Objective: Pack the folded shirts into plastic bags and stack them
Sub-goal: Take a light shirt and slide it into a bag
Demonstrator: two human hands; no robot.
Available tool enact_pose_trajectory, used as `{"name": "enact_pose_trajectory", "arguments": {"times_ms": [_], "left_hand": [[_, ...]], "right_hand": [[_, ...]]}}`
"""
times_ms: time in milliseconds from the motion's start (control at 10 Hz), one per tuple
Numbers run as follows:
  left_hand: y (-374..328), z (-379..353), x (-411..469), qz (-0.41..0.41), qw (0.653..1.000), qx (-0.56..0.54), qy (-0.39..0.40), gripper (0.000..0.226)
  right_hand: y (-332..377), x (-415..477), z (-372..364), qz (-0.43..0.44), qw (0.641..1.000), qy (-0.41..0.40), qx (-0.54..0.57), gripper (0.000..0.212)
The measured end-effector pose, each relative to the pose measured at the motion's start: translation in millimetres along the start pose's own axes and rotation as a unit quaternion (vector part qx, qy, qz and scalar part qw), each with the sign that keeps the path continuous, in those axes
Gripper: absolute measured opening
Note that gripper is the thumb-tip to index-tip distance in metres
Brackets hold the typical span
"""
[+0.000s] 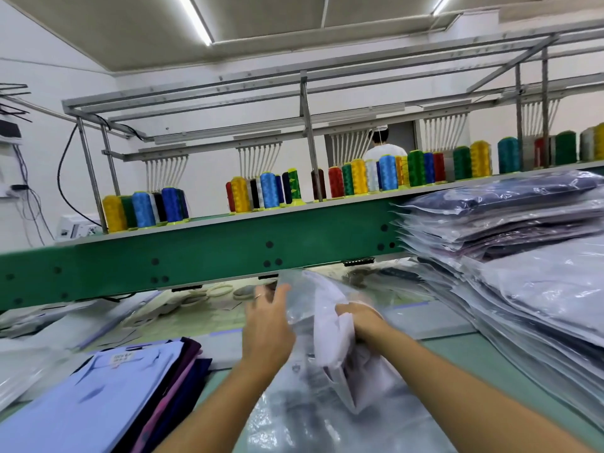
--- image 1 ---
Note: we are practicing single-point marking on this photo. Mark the person's left hand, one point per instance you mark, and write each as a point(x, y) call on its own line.
point(267, 335)

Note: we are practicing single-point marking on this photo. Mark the person's right hand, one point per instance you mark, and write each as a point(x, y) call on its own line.
point(366, 325)

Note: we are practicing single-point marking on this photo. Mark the stack of plastic bags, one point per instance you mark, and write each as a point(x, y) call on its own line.
point(311, 429)

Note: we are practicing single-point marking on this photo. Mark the stack of bagged garments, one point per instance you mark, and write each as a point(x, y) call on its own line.
point(500, 221)

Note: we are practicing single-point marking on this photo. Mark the light blue shirt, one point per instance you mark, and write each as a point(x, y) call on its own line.
point(85, 401)

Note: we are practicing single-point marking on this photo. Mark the person's right forearm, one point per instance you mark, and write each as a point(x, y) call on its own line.
point(472, 396)

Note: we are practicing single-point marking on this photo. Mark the person's left forearm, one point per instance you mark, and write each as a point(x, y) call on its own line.
point(217, 415)

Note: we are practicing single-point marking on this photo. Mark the green machine beam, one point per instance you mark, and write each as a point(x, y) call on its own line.
point(189, 250)

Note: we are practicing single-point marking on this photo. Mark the row of coloured thread spools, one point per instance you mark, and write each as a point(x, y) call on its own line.
point(377, 172)

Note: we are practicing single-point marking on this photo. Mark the grey metal thread rack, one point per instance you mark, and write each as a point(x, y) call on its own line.
point(309, 118)

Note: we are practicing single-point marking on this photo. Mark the white box device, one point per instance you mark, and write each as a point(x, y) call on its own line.
point(77, 227)

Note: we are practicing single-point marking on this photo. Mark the crumpled clear plastic film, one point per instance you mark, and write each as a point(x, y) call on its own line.
point(28, 372)

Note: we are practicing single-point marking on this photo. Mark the ceiling light tube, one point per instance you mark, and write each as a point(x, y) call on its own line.
point(194, 19)
point(442, 3)

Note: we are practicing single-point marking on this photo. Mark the white wall socket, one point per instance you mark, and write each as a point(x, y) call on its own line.
point(11, 191)

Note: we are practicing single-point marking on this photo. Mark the wall router with antennas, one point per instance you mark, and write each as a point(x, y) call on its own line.
point(9, 127)

